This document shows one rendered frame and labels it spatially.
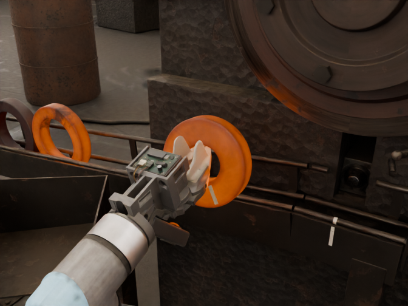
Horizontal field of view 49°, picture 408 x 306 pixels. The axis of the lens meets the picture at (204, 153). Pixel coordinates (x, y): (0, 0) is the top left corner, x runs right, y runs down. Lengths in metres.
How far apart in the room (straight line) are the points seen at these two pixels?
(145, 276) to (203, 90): 0.98
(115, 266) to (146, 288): 1.17
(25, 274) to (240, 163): 0.46
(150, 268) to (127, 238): 1.24
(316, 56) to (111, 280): 0.39
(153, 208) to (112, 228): 0.08
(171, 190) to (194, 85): 0.41
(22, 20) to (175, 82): 2.55
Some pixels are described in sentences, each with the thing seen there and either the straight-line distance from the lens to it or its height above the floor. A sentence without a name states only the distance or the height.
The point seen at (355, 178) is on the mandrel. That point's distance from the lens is 0.90.
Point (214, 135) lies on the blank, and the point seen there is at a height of 0.88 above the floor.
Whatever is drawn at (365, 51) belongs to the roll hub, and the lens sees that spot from 0.63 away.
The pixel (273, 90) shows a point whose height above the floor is 0.93.
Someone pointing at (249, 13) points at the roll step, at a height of 1.05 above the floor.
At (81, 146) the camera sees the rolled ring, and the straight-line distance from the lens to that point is 1.14.
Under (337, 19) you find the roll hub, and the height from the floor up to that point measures 1.07.
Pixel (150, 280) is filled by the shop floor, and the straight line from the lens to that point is 1.75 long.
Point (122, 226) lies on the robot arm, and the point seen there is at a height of 0.84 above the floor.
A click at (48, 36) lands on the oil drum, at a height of 0.53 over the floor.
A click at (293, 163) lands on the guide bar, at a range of 0.90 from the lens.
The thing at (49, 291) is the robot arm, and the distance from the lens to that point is 0.55.
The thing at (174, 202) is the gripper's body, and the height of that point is 0.83.
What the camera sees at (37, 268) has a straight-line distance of 0.93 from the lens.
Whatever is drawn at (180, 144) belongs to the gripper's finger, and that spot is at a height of 0.87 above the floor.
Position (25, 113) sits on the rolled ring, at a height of 0.74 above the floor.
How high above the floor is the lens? 1.17
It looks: 26 degrees down
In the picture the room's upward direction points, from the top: straight up
